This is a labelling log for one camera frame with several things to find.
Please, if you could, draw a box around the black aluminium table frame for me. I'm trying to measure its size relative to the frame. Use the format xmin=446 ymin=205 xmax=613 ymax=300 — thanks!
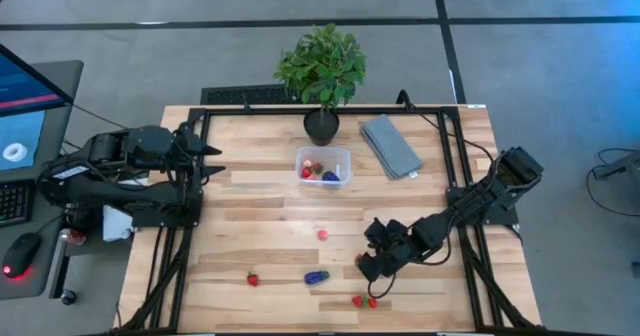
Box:
xmin=114 ymin=103 xmax=546 ymax=336

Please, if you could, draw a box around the black computer mouse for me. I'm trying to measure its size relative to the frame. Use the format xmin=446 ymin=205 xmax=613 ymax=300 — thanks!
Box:
xmin=1 ymin=232 xmax=42 ymax=280

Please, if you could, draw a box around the green leafy plant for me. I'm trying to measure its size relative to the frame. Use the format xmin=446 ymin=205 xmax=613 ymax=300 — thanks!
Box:
xmin=272 ymin=23 xmax=368 ymax=122

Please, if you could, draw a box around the clear plastic tupperware container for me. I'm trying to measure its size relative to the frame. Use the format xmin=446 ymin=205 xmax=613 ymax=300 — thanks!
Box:
xmin=294 ymin=145 xmax=353 ymax=188

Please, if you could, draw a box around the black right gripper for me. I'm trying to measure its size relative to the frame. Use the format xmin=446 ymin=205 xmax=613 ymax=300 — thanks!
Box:
xmin=359 ymin=220 xmax=416 ymax=283

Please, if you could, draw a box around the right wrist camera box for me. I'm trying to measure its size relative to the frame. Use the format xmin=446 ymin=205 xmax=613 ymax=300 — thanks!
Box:
xmin=364 ymin=218 xmax=390 ymax=242

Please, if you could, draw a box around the black keyboard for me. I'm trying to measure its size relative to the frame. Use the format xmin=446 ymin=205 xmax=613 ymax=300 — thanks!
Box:
xmin=0 ymin=180 xmax=32 ymax=227

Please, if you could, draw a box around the dark equipment stand base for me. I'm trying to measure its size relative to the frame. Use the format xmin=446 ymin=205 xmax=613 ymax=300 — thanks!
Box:
xmin=593 ymin=150 xmax=640 ymax=190

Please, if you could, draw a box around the computer monitor blue screen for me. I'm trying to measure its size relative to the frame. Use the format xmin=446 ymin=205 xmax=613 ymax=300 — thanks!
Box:
xmin=0 ymin=43 xmax=75 ymax=173

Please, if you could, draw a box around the grey folded cloth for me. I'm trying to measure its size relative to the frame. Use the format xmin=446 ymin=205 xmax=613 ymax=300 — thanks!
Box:
xmin=359 ymin=113 xmax=425 ymax=181

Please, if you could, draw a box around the black power cable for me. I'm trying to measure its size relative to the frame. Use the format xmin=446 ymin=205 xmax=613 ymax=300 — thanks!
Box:
xmin=396 ymin=88 xmax=501 ymax=162

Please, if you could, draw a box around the black plant pot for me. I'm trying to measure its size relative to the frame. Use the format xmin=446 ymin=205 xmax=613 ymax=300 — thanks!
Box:
xmin=303 ymin=107 xmax=341 ymax=147

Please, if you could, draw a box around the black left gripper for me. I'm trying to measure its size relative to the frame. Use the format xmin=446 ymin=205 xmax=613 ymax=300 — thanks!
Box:
xmin=173 ymin=120 xmax=228 ymax=188

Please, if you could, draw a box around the red and silver can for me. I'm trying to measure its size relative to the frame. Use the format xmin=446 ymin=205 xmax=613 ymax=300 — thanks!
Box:
xmin=58 ymin=228 xmax=89 ymax=247

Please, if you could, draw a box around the grey computer desk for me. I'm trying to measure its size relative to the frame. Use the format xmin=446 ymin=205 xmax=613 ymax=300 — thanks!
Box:
xmin=0 ymin=59 xmax=85 ymax=301

